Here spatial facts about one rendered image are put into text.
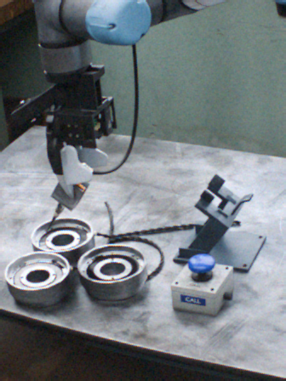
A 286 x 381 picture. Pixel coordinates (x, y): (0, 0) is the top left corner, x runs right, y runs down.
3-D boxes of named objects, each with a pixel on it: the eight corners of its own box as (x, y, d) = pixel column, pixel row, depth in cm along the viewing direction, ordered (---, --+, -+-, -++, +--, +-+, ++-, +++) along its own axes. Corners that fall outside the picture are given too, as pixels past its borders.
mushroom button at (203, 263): (185, 292, 118) (182, 264, 116) (196, 276, 121) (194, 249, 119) (209, 296, 116) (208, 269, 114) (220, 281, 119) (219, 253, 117)
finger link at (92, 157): (108, 191, 127) (98, 141, 122) (74, 187, 129) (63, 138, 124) (117, 180, 129) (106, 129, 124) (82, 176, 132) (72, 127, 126)
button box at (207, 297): (172, 309, 119) (169, 283, 116) (191, 282, 124) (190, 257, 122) (222, 318, 115) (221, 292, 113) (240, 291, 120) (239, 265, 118)
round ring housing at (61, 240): (50, 279, 128) (46, 258, 126) (25, 250, 136) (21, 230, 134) (107, 258, 132) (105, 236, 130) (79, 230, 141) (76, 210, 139)
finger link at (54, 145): (58, 179, 121) (53, 122, 118) (48, 178, 122) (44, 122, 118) (72, 167, 125) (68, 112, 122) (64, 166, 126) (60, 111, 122)
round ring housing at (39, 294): (27, 318, 119) (22, 298, 117) (-1, 287, 127) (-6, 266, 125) (85, 293, 124) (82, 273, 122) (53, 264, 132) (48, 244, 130)
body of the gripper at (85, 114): (95, 154, 118) (86, 77, 112) (44, 149, 121) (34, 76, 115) (118, 131, 124) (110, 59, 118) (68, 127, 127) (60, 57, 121)
